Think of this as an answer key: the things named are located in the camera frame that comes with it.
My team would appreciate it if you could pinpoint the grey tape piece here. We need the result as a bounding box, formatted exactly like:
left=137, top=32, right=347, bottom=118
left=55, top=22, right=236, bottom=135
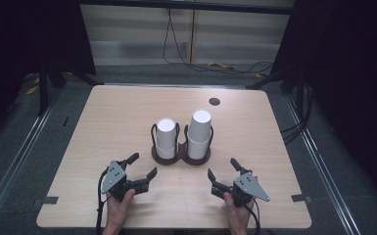
left=290, top=193, right=312, bottom=204
left=33, top=196, right=60, bottom=207

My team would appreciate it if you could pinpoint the black curtain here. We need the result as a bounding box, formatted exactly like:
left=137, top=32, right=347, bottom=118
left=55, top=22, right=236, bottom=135
left=269, top=0, right=377, bottom=204
left=0, top=0, right=97, bottom=151

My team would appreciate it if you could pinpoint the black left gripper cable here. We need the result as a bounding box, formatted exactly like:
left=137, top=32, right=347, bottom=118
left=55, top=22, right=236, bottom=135
left=95, top=166, right=112, bottom=235

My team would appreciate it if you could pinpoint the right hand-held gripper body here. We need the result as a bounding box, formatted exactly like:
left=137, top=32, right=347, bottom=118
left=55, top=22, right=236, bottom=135
left=225, top=171, right=271, bottom=209

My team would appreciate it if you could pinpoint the person's left hand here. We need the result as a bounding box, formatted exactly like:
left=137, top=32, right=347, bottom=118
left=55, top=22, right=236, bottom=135
left=103, top=188, right=137, bottom=232

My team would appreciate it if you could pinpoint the yellow floor tape strip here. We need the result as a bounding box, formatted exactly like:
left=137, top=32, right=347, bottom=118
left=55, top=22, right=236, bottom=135
left=207, top=61, right=237, bottom=71
left=24, top=75, right=41, bottom=96

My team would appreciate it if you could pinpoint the person's right hand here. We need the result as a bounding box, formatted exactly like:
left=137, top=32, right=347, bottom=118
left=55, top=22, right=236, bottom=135
left=222, top=175, right=259, bottom=232

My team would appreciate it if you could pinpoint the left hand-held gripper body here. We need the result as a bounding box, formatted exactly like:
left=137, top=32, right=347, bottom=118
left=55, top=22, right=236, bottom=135
left=101, top=159, right=137, bottom=202

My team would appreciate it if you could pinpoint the black hanging wall cable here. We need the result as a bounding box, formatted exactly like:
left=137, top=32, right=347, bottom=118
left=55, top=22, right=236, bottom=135
left=162, top=7, right=275, bottom=74

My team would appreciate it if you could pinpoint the bundle of black floor cables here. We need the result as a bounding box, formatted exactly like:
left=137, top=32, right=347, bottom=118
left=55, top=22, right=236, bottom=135
left=279, top=82, right=315, bottom=145

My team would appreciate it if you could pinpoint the silver metal floor rail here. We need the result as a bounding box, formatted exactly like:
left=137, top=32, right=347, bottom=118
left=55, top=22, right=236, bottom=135
left=283, top=93, right=362, bottom=235
left=0, top=85, right=65, bottom=227

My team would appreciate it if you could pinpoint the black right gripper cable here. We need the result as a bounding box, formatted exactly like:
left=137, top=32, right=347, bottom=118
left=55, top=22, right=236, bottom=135
left=244, top=197, right=262, bottom=235

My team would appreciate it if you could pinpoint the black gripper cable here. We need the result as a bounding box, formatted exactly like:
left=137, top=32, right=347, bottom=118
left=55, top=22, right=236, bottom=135
left=244, top=197, right=262, bottom=235
left=95, top=166, right=112, bottom=235

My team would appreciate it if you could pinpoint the black horizontal frame bar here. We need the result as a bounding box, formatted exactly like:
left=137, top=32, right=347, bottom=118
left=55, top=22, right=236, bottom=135
left=77, top=0, right=296, bottom=16

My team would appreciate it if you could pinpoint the black metal stand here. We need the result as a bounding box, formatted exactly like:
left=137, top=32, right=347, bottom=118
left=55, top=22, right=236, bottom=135
left=36, top=57, right=105, bottom=118
left=245, top=63, right=309, bottom=114

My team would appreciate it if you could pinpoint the tall stack of white cups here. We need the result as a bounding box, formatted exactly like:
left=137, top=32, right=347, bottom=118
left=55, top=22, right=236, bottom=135
left=186, top=109, right=212, bottom=161

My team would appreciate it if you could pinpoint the short stack of white cups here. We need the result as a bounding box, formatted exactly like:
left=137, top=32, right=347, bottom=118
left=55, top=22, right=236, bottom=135
left=155, top=117, right=178, bottom=161

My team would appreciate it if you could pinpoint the dark brown double cup holder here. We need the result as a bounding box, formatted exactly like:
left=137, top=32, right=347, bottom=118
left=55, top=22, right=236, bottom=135
left=150, top=121, right=215, bottom=166

